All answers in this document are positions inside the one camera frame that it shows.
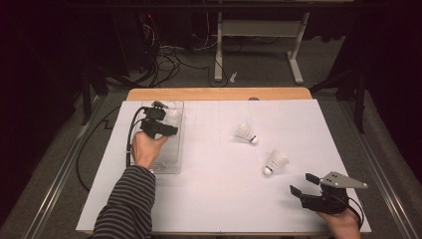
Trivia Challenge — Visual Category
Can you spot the right hand-held gripper black cable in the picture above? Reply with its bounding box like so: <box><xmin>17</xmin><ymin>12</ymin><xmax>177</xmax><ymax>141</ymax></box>
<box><xmin>346</xmin><ymin>195</ymin><xmax>365</xmax><ymax>230</ymax></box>

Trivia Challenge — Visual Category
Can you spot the person's left hand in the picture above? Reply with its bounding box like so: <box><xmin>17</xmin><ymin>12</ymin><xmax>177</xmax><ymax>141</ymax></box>
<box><xmin>130</xmin><ymin>129</ymin><xmax>169</xmax><ymax>171</ymax></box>

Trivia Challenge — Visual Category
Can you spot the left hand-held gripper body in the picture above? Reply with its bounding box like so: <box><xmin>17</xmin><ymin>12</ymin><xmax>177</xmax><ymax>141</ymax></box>
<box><xmin>138</xmin><ymin>100</ymin><xmax>169</xmax><ymax>139</ymax></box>

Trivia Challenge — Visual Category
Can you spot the white table mat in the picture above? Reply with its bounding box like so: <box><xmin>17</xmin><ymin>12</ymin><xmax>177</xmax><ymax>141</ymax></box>
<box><xmin>75</xmin><ymin>99</ymin><xmax>372</xmax><ymax>233</ymax></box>

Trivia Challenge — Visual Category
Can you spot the clear plastic tray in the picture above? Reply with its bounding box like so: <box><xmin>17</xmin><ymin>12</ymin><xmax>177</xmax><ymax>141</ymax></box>
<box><xmin>125</xmin><ymin>100</ymin><xmax>185</xmax><ymax>175</ymax></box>

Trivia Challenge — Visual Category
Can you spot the tangle of floor cables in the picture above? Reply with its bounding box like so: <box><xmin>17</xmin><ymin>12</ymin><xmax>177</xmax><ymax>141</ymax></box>
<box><xmin>138</xmin><ymin>13</ymin><xmax>230</xmax><ymax>89</ymax></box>

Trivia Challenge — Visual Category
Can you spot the person's right hand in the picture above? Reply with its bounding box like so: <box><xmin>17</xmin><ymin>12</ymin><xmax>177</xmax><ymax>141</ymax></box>
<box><xmin>315</xmin><ymin>208</ymin><xmax>362</xmax><ymax>239</ymax></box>

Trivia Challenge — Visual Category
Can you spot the black equipment tower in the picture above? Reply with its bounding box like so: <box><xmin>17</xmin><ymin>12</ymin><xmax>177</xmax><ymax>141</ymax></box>
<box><xmin>110</xmin><ymin>9</ymin><xmax>160</xmax><ymax>73</ymax></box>

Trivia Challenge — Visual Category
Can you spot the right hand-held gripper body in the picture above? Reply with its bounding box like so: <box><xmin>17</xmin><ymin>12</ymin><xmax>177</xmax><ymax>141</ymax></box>
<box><xmin>300</xmin><ymin>170</ymin><xmax>369</xmax><ymax>215</ymax></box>

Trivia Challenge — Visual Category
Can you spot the aluminium floor rail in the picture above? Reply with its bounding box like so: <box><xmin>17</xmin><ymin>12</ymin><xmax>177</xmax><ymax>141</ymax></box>
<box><xmin>336</xmin><ymin>98</ymin><xmax>421</xmax><ymax>239</ymax></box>
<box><xmin>23</xmin><ymin>94</ymin><xmax>107</xmax><ymax>239</ymax></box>

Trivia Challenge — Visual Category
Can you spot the white metal desk frame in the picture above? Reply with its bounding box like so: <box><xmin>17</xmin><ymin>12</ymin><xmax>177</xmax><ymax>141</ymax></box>
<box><xmin>213</xmin><ymin>11</ymin><xmax>312</xmax><ymax>86</ymax></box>

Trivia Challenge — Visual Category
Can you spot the long black floor cable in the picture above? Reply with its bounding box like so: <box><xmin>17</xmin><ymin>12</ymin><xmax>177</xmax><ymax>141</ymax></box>
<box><xmin>76</xmin><ymin>105</ymin><xmax>123</xmax><ymax>192</ymax></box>

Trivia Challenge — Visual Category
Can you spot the wooden table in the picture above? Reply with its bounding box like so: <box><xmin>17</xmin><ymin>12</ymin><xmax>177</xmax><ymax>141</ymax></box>
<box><xmin>125</xmin><ymin>87</ymin><xmax>314</xmax><ymax>102</ymax></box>

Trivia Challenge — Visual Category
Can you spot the black metal stand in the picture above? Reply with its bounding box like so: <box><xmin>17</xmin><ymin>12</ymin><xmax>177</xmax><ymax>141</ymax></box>
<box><xmin>310</xmin><ymin>66</ymin><xmax>369</xmax><ymax>134</ymax></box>
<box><xmin>81</xmin><ymin>64</ymin><xmax>110</xmax><ymax>126</ymax></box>

